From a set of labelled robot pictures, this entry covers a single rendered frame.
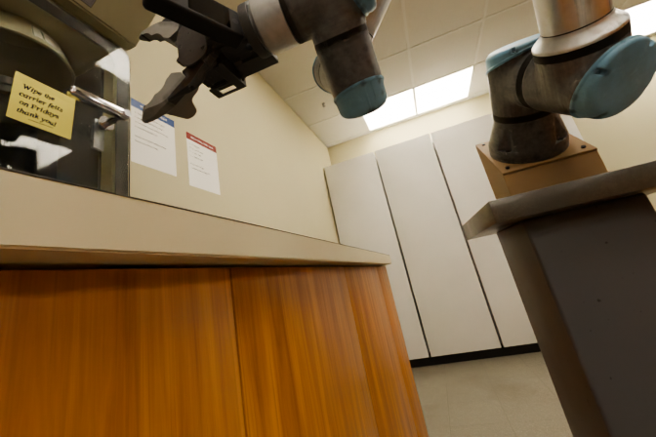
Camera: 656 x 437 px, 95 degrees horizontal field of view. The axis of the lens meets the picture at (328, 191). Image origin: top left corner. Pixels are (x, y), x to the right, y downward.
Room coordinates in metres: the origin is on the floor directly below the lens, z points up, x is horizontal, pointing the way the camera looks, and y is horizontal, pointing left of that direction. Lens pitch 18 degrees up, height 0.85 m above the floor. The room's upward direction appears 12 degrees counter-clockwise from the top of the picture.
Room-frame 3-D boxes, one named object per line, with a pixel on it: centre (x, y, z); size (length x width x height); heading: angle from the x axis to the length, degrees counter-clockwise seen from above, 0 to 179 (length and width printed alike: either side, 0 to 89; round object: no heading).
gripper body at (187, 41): (0.34, 0.10, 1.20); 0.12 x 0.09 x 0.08; 74
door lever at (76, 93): (0.40, 0.34, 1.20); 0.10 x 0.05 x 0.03; 163
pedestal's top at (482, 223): (0.65, -0.46, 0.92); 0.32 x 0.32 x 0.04; 78
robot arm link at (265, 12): (0.31, 0.02, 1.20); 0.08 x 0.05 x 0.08; 164
